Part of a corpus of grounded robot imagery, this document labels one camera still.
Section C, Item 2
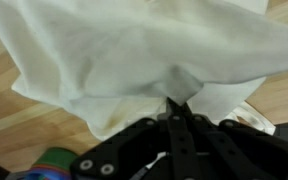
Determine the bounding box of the white cloth tote bag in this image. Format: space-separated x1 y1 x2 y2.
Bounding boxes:
0 0 288 141

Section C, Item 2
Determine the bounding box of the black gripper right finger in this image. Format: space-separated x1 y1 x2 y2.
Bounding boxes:
178 102 288 180

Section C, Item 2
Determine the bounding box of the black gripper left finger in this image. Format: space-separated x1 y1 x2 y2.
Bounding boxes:
69 97 202 180

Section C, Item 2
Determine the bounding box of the green bowl blue rim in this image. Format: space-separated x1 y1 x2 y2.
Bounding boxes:
5 147 80 180

